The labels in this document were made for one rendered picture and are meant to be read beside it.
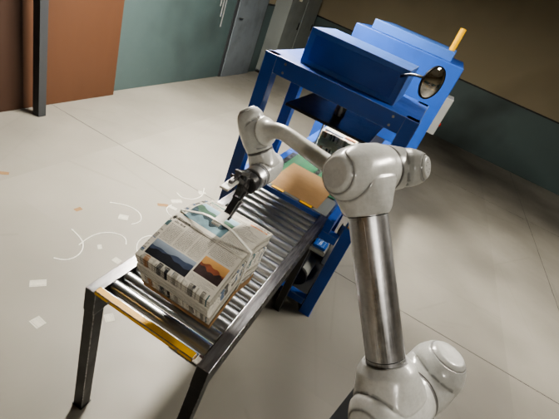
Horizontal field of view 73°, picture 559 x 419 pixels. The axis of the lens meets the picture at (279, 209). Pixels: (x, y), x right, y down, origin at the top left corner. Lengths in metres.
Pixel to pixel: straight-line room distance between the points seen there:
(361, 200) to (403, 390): 0.46
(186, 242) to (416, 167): 0.72
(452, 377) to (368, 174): 0.60
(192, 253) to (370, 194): 0.60
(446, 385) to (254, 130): 0.97
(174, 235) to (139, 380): 1.18
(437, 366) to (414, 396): 0.14
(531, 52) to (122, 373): 9.06
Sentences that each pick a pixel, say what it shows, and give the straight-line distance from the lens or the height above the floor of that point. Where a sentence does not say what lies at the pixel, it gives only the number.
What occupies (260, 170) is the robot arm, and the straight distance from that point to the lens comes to 1.38.
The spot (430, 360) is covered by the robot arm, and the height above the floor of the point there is 1.26.
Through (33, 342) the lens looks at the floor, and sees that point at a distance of 2.43.
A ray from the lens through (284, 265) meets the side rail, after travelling 1.89.
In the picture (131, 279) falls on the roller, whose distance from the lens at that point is 1.62.
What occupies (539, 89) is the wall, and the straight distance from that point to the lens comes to 9.75.
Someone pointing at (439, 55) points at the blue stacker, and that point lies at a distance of 4.54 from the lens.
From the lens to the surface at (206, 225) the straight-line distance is 1.31.
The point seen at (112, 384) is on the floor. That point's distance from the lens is 2.28.
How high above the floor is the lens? 1.97
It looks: 31 degrees down
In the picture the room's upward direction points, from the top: 23 degrees clockwise
